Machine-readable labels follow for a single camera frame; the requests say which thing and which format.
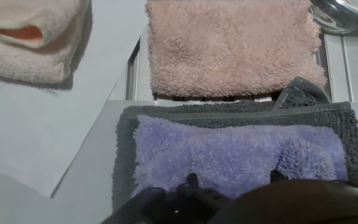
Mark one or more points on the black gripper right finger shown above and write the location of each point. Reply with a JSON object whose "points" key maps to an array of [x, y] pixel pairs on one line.
{"points": [[277, 176]]}

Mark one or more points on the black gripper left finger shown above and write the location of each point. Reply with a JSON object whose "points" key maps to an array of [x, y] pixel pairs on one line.
{"points": [[166, 208]]}

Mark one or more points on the purple fluffy cloth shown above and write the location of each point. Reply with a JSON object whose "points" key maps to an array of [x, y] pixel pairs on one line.
{"points": [[228, 155]]}

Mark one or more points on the pink fluffy cloth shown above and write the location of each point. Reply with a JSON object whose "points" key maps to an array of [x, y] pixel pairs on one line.
{"points": [[228, 46]]}

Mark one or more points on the grey glossy table sheet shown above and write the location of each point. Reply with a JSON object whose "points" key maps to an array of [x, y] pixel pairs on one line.
{"points": [[85, 196]]}

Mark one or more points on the dark grey towel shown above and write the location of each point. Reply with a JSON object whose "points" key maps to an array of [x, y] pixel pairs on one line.
{"points": [[346, 124]]}

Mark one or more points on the white paper sheet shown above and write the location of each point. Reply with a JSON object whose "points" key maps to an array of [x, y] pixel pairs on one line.
{"points": [[57, 130]]}

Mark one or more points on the clear glass with water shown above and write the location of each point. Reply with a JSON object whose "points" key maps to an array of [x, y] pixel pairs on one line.
{"points": [[343, 14]]}

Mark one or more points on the cream folded towel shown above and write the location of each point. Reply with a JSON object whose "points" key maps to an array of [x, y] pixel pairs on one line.
{"points": [[20, 56]]}

